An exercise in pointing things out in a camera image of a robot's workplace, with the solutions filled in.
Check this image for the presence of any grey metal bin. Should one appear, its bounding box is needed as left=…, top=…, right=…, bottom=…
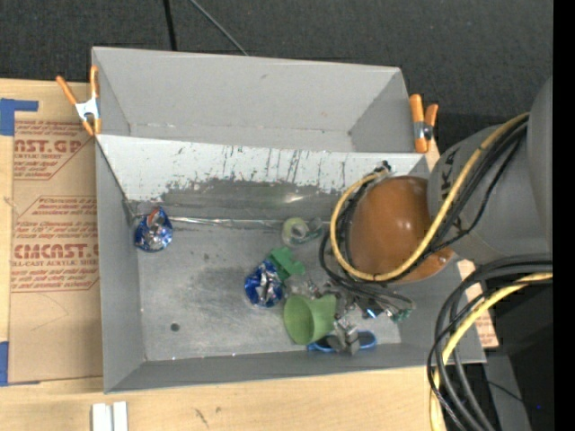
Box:
left=91, top=46, right=487, bottom=394

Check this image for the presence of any blue foil wrapped ball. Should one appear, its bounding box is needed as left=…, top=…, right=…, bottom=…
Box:
left=133, top=206, right=174, bottom=253
left=243, top=259, right=288, bottom=309

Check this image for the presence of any brown cardboard board, red print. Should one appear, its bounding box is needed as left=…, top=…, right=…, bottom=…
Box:
left=0, top=77, right=499, bottom=386

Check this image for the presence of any green plastic cup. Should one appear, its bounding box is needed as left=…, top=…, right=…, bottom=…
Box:
left=282, top=293, right=339, bottom=346

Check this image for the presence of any green toy block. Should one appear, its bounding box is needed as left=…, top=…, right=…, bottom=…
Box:
left=269, top=246, right=307, bottom=282

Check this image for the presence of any blue ring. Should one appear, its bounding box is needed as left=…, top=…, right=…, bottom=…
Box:
left=306, top=330, right=378, bottom=355

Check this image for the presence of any pale green tape roll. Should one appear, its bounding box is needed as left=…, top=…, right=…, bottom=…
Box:
left=281, top=215, right=325, bottom=247

